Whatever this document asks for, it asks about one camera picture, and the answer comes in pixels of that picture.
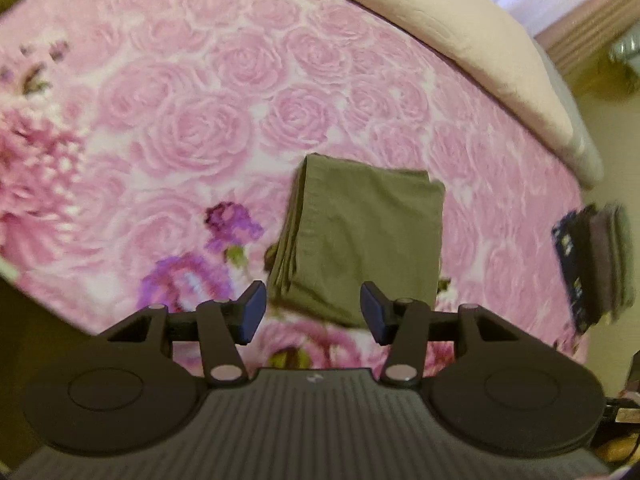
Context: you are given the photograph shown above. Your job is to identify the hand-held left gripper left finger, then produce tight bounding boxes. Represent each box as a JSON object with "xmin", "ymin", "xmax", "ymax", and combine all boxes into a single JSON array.
[{"xmin": 102, "ymin": 281, "xmax": 267, "ymax": 388}]

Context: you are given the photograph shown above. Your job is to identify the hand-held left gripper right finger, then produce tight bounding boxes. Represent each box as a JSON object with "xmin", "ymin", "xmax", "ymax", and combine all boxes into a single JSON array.
[{"xmin": 360, "ymin": 281, "xmax": 521, "ymax": 388}]

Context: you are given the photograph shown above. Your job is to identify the olive green pants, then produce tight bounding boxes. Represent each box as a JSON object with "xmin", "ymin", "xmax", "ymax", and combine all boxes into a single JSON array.
[{"xmin": 267, "ymin": 154, "xmax": 447, "ymax": 331}]

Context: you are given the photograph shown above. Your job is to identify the person's right hand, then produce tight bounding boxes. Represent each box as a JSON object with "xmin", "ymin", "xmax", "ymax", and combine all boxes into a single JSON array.
[{"xmin": 599, "ymin": 436, "xmax": 633, "ymax": 465}]

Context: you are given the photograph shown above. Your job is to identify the dark grey folded garment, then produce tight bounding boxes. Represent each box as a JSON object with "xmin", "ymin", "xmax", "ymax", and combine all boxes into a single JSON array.
[{"xmin": 575, "ymin": 205, "xmax": 617, "ymax": 327}]

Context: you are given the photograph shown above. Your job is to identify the grey-green folded garment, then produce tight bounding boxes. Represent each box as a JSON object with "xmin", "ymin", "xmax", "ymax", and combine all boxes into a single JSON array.
[{"xmin": 602, "ymin": 202, "xmax": 637, "ymax": 322}]

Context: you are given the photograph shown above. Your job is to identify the navy printed folded garment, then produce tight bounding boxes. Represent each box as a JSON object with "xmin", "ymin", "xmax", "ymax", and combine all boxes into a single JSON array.
[{"xmin": 551, "ymin": 210, "xmax": 595, "ymax": 336}]

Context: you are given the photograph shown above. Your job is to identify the bed with pink floral sheet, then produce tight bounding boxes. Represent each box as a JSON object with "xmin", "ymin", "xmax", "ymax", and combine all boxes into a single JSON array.
[{"xmin": 0, "ymin": 0, "xmax": 593, "ymax": 367}]

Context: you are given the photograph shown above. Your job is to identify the grey and pink duvet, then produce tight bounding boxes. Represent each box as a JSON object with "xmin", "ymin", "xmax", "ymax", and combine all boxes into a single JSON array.
[{"xmin": 270, "ymin": 0, "xmax": 606, "ymax": 191}]

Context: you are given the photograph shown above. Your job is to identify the pink drape curtain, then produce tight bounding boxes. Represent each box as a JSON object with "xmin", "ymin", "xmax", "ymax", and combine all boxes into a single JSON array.
[{"xmin": 535, "ymin": 0, "xmax": 640, "ymax": 78}]

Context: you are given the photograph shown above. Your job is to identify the silver hanging jacket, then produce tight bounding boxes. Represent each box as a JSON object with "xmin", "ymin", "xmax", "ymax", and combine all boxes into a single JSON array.
[{"xmin": 607, "ymin": 35, "xmax": 640, "ymax": 70}]

